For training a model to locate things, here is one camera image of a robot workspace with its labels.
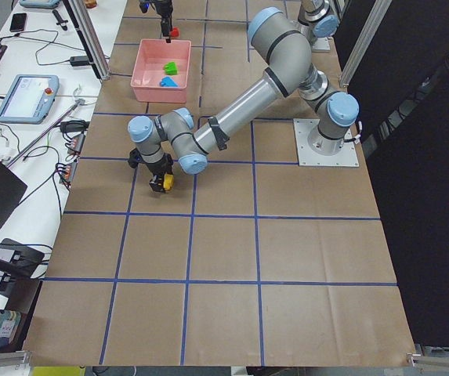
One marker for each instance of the yellow toy block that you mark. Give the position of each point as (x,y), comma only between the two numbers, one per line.
(168,182)

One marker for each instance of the black power adapter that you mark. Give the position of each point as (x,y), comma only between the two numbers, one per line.
(79,61)

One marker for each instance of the aluminium frame post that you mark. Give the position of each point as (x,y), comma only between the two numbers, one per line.
(83,25)

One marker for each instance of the metal rod tool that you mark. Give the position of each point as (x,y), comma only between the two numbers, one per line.
(78,102)

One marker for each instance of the blue teach pendant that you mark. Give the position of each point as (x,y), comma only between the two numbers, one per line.
(29,99)

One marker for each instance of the red toy block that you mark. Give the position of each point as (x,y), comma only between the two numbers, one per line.
(174,33)

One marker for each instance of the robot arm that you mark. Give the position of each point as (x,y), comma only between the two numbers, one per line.
(316,20)
(161,140)

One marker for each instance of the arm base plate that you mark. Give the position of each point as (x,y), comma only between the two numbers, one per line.
(316,151)

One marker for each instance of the black smartphone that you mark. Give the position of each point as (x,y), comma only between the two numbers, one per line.
(18,22)

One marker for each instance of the green toy block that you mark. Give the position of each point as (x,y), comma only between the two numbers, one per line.
(170,68)

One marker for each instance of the pink plastic box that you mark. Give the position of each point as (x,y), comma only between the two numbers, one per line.
(148,70)

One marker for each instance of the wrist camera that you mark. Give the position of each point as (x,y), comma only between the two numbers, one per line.
(135,158)
(144,6)

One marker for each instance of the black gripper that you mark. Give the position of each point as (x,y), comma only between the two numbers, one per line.
(164,9)
(161,169)

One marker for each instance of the blue toy block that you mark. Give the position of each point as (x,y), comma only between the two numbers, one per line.
(168,82)

